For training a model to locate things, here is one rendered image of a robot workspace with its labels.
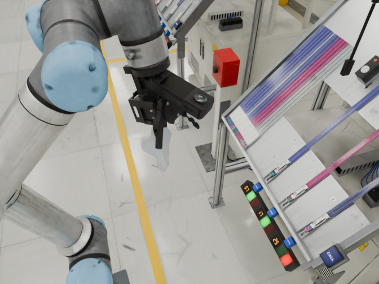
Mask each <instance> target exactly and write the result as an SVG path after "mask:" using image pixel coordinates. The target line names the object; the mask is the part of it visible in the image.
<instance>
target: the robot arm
mask: <svg viewBox="0 0 379 284"><path fill-rule="evenodd" d="M25 21H26V23H27V28H28V31H29V34H30V36H31V38H32V40H33V42H34V44H35V45H36V46H37V48H38V49H39V50H40V51H41V52H42V53H43V54H42V56H41V58H40V60H39V61H38V63H37V64H36V66H35V67H34V69H33V70H32V72H31V74H30V75H29V77H28V78H27V79H26V81H25V82H24V84H23V85H22V87H21V89H20V90H19V92H18V93H17V94H16V96H15V97H14V99H13V101H12V102H11V104H10V105H9V107H8V108H7V110H6V111H5V113H4V114H3V116H2V117H1V119H0V221H1V220H2V219H3V218H4V219H6V220H8V221H10V222H12V223H14V224H16V225H18V226H20V227H22V228H24V229H26V230H28V231H30V232H32V233H34V234H36V235H37V236H39V237H41V238H43V239H45V240H47V241H49V242H51V243H53V244H55V245H56V249H57V251H58V252H59V253H60V254H62V255H64V256H66V257H67V258H68V260H69V273H68V275H67V279H66V282H65V284H119V283H117V282H115V281H114V279H113V273H112V266H111V258H110V253H109V246H108V238H107V235H108V234H107V229H106V227H105V223H104V221H103V220H102V219H101V218H99V217H97V216H95V215H91V216H89V215H80V216H76V217H74V216H72V215H71V214H69V213H68V212H66V211H65V210H63V209H62V208H60V207H59V206H57V205H56V204H54V203H53V202H51V201H49V200H48V199H47V198H45V197H44V196H42V195H40V194H39V193H37V192H36V191H35V190H33V189H32V188H30V187H28V186H27V185H25V184H24V183H23V181H24V180H25V179H26V178H27V176H28V175H29V174H30V172H31V171H32V170H33V169H34V167H35V166H36V164H37V163H38V162H39V161H40V159H41V158H42V157H43V156H44V154H45V153H46V152H47V151H48V149H49V148H50V146H52V144H53V143H54V141H55V140H56V139H57V138H58V136H59V135H60V134H61V132H62V131H63V130H64V129H65V127H66V126H67V125H68V123H69V122H70V121H71V120H72V118H73V117H74V116H75V115H76V113H77V112H85V111H88V110H89V109H91V108H93V107H97V106H98V105H99V104H100V103H101V102H102V101H103V100H104V98H105V96H106V94H107V92H108V67H107V63H106V60H105V58H104V56H103V53H102V48H101V45H100V41H102V40H104V39H108V38H111V37H113V36H116V35H117V36H118V39H119V41H120V44H121V46H122V49H123V51H124V54H125V57H126V60H127V63H128V65H125V66H123V69H124V72H125V74H131V75H132V78H133V81H134V83H135V87H136V89H137V90H136V91H135V92H134V93H133V96H132V97H131V98H130V99H128V101H129V104H130V107H131V110H132V111H133V114H134V117H135V120H136V122H140V123H144V124H146V125H153V126H152V128H151V135H150V137H149V138H147V139H144V140H143V141H142V143H141V147H142V149H143V151H145V152H147V153H148V154H150V155H152V156H154V157H156V159H157V164H158V167H159V169H160V171H161V172H164V171H165V170H166V168H167V166H168V165H169V143H170V139H171V132H170V130H169V129H168V128H167V122H168V123H169V124H174V123H175V120H176V119H177V118H178V117H179V116H183V117H187V118H188V120H189V121H190V122H192V124H193V126H195V127H196V128H197V129H199V128H200V119H203V118H204V117H205V116H206V115H207V113H208V112H209V111H210V110H211V109H212V106H213V104H214V97H212V96H211V95H209V94H207V93H206V92H204V91H203V90H201V89H199V88H198V87H196V86H194V85H193V84H191V83H189V82H187V81H186V80H184V79H183V78H181V77H179V76H178V75H176V74H174V73H173V72H171V71H169V70H167V68H168V67H169V66H170V59H169V50H168V46H167V43H166V39H165V35H164V32H163V30H162V26H161V23H160V18H159V15H158V12H157V7H156V4H155V0H45V1H43V2H42V3H40V4H38V5H35V6H32V7H30V8H28V9H27V10H26V12H25ZM137 95H138V96H137ZM136 96H137V97H136ZM135 97H136V98H135ZM133 107H136V109H137V111H138V114H139V117H137V116H136V113H135V110H134V108H133Z"/></svg>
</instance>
